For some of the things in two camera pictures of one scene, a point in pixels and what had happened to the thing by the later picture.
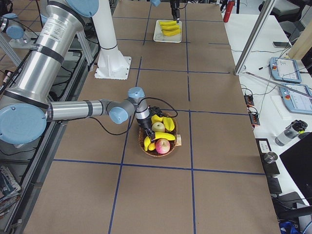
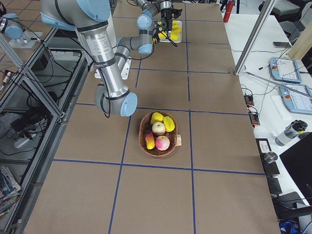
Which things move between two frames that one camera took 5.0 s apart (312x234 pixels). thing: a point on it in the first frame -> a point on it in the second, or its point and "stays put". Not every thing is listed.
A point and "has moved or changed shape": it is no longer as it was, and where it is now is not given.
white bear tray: [158, 35] stays put
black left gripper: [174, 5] -> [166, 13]
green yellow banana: [151, 146] -> [161, 36]
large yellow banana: [168, 32] has moved or changed shape
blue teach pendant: [284, 69] stays put
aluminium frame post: [259, 25] stays put
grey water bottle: [291, 132] stays put
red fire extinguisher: [229, 8] stays put
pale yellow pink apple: [158, 126] stays put
